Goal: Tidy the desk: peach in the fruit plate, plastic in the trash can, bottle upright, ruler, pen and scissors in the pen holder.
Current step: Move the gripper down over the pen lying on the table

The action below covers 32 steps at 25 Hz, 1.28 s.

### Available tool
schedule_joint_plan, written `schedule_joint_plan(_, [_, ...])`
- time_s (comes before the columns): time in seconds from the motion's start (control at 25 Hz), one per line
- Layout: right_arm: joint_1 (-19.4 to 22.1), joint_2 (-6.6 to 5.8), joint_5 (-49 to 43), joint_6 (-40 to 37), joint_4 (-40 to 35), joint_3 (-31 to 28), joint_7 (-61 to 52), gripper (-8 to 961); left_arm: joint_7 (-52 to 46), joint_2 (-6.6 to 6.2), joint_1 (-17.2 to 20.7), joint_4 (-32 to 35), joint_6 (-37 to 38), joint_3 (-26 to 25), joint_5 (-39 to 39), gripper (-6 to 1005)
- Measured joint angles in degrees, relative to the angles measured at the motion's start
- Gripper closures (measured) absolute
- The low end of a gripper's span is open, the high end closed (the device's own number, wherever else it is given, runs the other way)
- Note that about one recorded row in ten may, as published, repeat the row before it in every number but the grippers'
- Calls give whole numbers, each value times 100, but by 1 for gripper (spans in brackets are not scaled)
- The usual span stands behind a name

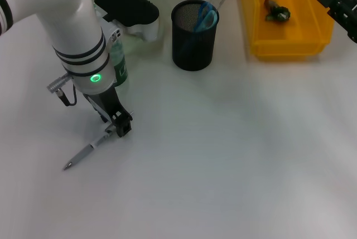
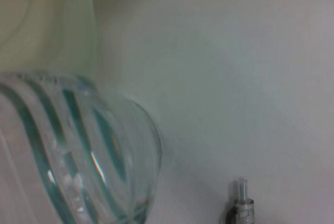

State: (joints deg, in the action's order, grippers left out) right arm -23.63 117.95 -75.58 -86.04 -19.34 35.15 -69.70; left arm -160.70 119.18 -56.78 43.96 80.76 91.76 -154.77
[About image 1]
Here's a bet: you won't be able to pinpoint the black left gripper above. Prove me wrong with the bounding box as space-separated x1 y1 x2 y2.
84 87 134 138

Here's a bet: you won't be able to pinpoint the grey ballpoint pen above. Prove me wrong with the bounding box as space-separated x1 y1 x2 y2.
62 112 134 172

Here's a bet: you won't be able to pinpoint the clear green-label water bottle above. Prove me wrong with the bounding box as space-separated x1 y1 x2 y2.
107 41 131 95

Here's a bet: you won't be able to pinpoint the green plastic wrapper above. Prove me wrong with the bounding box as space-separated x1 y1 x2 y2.
263 0 292 23

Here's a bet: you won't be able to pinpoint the blue scissors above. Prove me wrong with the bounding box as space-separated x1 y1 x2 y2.
180 1 219 56

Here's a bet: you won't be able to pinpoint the black mesh pen holder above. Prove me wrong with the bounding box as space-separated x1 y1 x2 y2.
171 0 220 71

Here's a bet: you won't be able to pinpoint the yellow plastic bin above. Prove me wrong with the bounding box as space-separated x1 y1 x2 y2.
240 0 340 62

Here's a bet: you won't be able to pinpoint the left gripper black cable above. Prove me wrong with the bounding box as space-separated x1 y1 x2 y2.
46 72 78 108

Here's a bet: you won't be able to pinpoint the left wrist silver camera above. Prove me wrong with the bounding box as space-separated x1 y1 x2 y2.
94 0 161 42

